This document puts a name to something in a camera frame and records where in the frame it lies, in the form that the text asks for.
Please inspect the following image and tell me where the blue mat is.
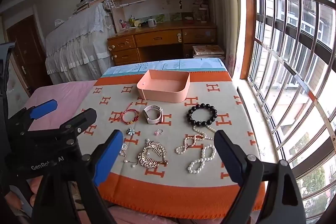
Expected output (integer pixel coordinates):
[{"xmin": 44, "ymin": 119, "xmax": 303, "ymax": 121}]
[{"xmin": 101, "ymin": 58, "xmax": 226, "ymax": 76}]

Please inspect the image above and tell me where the pile of books and papers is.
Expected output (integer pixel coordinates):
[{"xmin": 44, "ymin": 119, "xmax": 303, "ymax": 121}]
[{"xmin": 73, "ymin": 0, "xmax": 106, "ymax": 15}]

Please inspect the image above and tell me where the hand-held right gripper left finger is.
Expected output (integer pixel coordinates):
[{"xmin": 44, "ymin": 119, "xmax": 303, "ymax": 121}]
[{"xmin": 31, "ymin": 130, "xmax": 124, "ymax": 224}]

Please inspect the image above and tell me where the stack of large flat books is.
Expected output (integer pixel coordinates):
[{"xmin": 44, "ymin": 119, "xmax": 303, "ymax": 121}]
[{"xmin": 192, "ymin": 45, "xmax": 226, "ymax": 59}]

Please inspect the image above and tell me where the pink bedsheet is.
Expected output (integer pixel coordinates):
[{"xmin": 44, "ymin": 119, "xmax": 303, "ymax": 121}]
[{"xmin": 28, "ymin": 80, "xmax": 98, "ymax": 132}]

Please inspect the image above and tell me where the person's left hand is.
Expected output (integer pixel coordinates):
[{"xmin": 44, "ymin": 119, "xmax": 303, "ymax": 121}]
[{"xmin": 4, "ymin": 176, "xmax": 44, "ymax": 214}]

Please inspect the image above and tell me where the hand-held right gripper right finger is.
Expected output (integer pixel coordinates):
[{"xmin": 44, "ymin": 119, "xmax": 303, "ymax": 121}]
[{"xmin": 214, "ymin": 130, "xmax": 306, "ymax": 224}]

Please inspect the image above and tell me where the black bead bracelet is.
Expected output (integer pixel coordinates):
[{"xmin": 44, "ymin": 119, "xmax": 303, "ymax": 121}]
[{"xmin": 186, "ymin": 103, "xmax": 218, "ymax": 126}]

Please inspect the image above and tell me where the small white pearl necklace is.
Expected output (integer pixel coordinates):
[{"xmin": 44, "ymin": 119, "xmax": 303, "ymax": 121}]
[{"xmin": 193, "ymin": 123, "xmax": 218, "ymax": 141}]

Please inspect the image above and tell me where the pink storage box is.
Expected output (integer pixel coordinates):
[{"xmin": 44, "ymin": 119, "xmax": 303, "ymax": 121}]
[{"xmin": 136, "ymin": 69, "xmax": 190, "ymax": 104}]

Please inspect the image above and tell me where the white smartwatch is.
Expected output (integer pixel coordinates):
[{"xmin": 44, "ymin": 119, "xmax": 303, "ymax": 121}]
[{"xmin": 142, "ymin": 105, "xmax": 164, "ymax": 124}]

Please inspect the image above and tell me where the gold rhinestone leaf hair comb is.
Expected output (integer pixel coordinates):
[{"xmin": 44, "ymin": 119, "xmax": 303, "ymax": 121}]
[{"xmin": 138, "ymin": 139, "xmax": 168, "ymax": 169}]

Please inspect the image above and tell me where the brown wooden door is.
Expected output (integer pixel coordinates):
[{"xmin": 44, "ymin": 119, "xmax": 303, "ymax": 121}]
[{"xmin": 5, "ymin": 14, "xmax": 53, "ymax": 95}]

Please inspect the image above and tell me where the orange patterned blanket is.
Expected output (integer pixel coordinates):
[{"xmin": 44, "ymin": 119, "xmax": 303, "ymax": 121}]
[{"xmin": 74, "ymin": 70, "xmax": 264, "ymax": 220}]

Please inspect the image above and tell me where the metal window grille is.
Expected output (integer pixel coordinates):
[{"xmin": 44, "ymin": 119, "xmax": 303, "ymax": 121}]
[{"xmin": 247, "ymin": 0, "xmax": 336, "ymax": 224}]

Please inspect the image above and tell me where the wooden desk with drawers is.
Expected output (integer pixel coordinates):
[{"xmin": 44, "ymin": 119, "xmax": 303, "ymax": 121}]
[{"xmin": 107, "ymin": 21, "xmax": 218, "ymax": 66}]

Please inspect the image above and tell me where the large white pearl necklace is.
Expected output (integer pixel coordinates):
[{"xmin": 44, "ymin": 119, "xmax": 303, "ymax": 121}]
[{"xmin": 187, "ymin": 145, "xmax": 217, "ymax": 174}]

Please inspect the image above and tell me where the pink pearl twisted bracelet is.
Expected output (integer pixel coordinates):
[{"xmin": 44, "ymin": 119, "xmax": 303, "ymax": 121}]
[{"xmin": 175, "ymin": 134, "xmax": 208, "ymax": 155}]

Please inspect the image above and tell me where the pale curtain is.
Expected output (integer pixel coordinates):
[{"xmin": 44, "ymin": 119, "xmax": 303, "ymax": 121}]
[{"xmin": 207, "ymin": 0, "xmax": 245, "ymax": 80}]

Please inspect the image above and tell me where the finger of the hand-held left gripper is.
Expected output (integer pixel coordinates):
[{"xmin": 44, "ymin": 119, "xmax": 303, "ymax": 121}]
[
  {"xmin": 24, "ymin": 108, "xmax": 97, "ymax": 147},
  {"xmin": 8, "ymin": 99, "xmax": 58, "ymax": 133}
]

